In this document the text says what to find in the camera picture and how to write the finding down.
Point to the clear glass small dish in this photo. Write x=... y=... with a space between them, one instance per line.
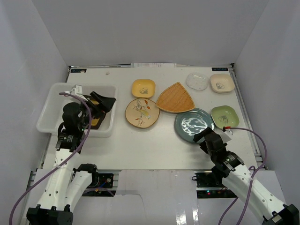
x=197 y=81

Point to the yellow square panda dish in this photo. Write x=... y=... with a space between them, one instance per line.
x=143 y=88

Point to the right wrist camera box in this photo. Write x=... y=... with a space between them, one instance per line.
x=226 y=134

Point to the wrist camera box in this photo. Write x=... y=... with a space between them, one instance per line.
x=76 y=91
x=226 y=134

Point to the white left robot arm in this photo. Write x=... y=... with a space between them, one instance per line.
x=66 y=184

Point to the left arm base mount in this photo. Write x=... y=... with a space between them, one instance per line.
x=103 y=180

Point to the cream square panda dish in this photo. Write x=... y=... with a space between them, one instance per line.
x=222 y=83

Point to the beige bird pattern plate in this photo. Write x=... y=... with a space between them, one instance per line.
x=142 y=113

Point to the woven bamboo triangular tray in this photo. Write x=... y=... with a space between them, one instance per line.
x=175 y=99

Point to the papers at table back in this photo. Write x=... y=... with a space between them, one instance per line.
x=153 y=65

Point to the green square panda dish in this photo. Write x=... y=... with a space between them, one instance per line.
x=224 y=116

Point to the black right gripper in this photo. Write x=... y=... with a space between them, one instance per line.
x=198 y=137

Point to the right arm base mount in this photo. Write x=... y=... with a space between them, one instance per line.
x=207 y=188

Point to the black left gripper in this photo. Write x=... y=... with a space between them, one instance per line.
x=94 y=108

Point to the white plastic bin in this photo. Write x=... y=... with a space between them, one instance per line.
x=51 y=115

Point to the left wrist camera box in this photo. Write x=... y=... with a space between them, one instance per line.
x=76 y=91

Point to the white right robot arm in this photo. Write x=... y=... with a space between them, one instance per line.
x=230 y=171

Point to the blue-grey round plate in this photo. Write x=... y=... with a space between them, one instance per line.
x=188 y=124

